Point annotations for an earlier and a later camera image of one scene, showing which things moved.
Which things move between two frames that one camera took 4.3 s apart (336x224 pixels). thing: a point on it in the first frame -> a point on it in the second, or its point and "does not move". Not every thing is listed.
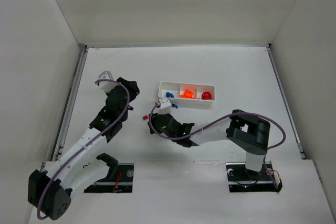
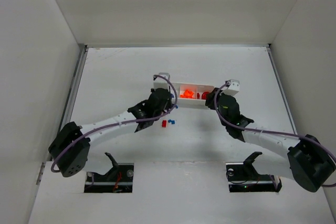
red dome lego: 206,95 does not move
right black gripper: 156,123 -> 210,99
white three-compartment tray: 186,93 does not move
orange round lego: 187,94 does not move
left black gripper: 128,87 -> 168,100
